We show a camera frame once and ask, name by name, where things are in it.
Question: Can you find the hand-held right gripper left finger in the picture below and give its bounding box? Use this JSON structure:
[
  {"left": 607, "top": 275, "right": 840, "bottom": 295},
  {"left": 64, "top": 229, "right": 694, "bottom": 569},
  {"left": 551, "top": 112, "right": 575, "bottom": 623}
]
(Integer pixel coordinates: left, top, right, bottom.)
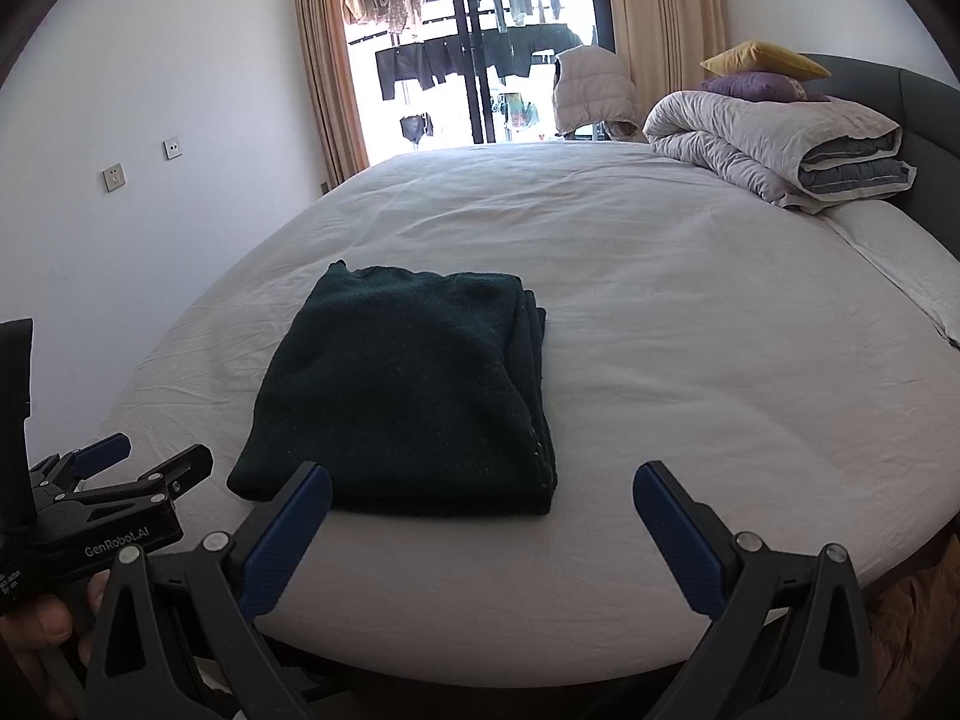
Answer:
[{"left": 86, "top": 461, "right": 335, "bottom": 720}]

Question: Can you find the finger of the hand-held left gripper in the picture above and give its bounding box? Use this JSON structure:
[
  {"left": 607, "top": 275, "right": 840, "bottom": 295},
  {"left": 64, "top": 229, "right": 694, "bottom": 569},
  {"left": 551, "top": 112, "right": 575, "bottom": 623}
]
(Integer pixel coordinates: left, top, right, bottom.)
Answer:
[
  {"left": 56, "top": 444, "right": 215, "bottom": 520},
  {"left": 30, "top": 433, "right": 133, "bottom": 497}
]

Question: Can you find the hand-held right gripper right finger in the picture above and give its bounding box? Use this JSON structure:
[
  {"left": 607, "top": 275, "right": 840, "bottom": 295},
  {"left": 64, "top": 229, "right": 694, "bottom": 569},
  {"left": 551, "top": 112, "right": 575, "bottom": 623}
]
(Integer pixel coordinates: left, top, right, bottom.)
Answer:
[{"left": 632, "top": 460, "right": 880, "bottom": 720}]

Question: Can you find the dark green sweater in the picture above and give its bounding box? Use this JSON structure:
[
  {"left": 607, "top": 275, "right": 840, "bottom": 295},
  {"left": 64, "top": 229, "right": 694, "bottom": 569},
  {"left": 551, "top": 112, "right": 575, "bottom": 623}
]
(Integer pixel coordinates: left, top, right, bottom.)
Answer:
[{"left": 226, "top": 260, "right": 560, "bottom": 518}]

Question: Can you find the row of hanging dark clothes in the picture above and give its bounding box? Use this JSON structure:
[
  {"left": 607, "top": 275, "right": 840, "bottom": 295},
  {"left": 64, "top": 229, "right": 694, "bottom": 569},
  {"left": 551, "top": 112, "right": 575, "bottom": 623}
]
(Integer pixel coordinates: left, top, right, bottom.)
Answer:
[{"left": 373, "top": 24, "right": 584, "bottom": 100}]

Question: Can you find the person's left hand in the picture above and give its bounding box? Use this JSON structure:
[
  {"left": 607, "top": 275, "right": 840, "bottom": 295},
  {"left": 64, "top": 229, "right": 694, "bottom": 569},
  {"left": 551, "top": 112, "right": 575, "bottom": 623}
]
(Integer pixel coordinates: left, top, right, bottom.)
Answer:
[{"left": 0, "top": 571, "right": 110, "bottom": 720}]

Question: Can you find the round white bed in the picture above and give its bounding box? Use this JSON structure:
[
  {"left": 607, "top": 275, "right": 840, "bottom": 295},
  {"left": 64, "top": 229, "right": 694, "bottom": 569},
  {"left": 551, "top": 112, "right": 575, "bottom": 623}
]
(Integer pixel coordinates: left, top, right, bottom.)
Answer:
[{"left": 90, "top": 139, "right": 960, "bottom": 691}]

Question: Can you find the brown patterned cloth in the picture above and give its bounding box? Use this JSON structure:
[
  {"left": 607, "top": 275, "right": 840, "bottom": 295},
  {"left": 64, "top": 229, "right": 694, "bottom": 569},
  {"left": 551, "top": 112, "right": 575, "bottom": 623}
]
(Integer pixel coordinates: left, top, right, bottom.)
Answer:
[{"left": 870, "top": 547, "right": 960, "bottom": 720}]

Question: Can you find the flat white pillow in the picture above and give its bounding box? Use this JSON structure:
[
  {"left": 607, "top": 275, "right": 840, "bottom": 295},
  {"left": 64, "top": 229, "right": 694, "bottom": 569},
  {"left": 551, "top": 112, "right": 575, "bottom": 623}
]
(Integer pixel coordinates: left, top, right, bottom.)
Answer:
[{"left": 821, "top": 199, "right": 960, "bottom": 350}]

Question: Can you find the folded grey quilt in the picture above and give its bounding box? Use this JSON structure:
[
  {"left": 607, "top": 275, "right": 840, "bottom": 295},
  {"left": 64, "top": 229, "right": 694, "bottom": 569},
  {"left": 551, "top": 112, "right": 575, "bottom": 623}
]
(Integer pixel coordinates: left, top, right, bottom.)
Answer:
[{"left": 643, "top": 90, "right": 917, "bottom": 212}]

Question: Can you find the beige curtain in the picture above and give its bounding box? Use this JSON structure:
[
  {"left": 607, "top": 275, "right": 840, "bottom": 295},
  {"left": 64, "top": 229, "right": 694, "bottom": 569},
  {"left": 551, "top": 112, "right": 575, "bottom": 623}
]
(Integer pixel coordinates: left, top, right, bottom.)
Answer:
[
  {"left": 604, "top": 0, "right": 728, "bottom": 102},
  {"left": 291, "top": 0, "right": 370, "bottom": 192}
]

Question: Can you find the beige puffer vest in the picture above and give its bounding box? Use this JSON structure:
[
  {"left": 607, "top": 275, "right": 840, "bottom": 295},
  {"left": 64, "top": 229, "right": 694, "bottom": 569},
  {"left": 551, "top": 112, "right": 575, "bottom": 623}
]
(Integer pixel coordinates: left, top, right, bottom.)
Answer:
[{"left": 553, "top": 45, "right": 642, "bottom": 140}]

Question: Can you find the purple pillow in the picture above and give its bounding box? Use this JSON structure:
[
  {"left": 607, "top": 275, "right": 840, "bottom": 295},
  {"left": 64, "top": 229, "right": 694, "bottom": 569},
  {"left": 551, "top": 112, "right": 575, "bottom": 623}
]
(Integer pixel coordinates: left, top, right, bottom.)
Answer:
[{"left": 697, "top": 73, "right": 830, "bottom": 102}]

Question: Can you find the yellow pillow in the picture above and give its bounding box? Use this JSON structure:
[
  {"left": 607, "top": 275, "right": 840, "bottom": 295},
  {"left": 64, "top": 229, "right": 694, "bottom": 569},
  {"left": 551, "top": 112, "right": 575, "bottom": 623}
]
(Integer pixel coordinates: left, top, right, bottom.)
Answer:
[{"left": 700, "top": 41, "right": 832, "bottom": 81}]

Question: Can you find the grey upholstered headboard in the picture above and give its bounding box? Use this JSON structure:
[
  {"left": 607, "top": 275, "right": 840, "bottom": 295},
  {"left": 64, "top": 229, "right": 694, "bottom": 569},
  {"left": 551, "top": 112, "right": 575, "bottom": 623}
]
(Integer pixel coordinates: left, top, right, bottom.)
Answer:
[{"left": 795, "top": 52, "right": 960, "bottom": 241}]

